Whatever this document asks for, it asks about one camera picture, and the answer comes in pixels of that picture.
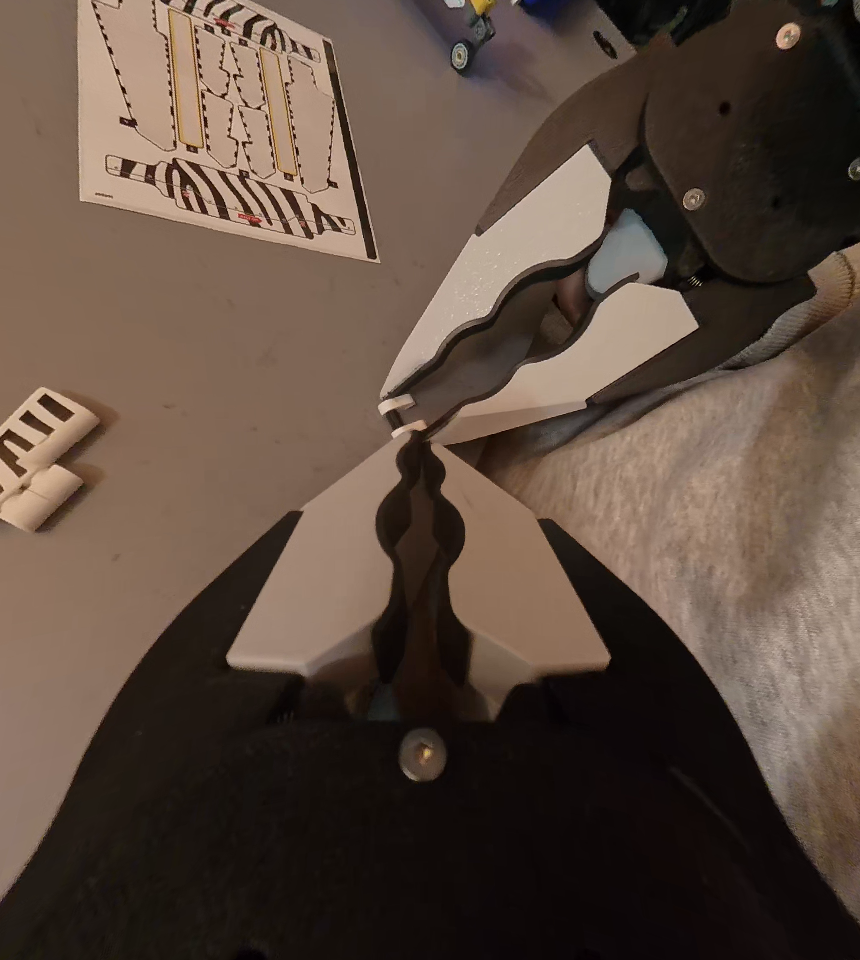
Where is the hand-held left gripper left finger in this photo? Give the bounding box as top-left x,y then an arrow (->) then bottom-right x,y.
226,438 -> 417,721

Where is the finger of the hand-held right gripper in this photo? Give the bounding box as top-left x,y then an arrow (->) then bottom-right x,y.
426,210 -> 702,445
379,142 -> 620,412

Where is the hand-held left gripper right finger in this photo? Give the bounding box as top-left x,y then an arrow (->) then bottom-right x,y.
418,441 -> 612,723

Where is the small white lego connector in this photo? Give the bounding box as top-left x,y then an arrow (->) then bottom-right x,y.
377,393 -> 428,440

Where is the zebra striped white lego panel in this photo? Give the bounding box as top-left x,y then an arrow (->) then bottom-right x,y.
0,386 -> 102,534

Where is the yellow lego vehicle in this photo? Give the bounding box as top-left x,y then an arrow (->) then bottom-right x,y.
448,0 -> 521,76

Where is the zebra print sticker sheet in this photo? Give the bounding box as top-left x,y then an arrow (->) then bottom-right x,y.
77,0 -> 382,264

